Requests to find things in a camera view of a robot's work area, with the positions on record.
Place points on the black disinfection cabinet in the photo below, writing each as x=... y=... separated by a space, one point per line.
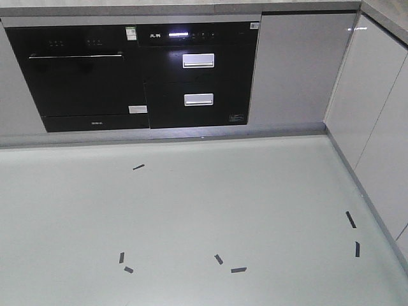
x=166 y=81

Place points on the grey cabinet door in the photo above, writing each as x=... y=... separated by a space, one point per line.
x=297 y=62

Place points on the white side cabinet door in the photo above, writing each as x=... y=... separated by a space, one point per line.
x=370 y=67

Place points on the lower silver drawer handle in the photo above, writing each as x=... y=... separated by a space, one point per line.
x=206 y=99

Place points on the silver drawer handle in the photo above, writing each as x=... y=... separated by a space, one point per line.
x=190 y=61
x=206 y=99

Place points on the upper silver drawer handle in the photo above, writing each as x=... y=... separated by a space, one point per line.
x=190 y=61

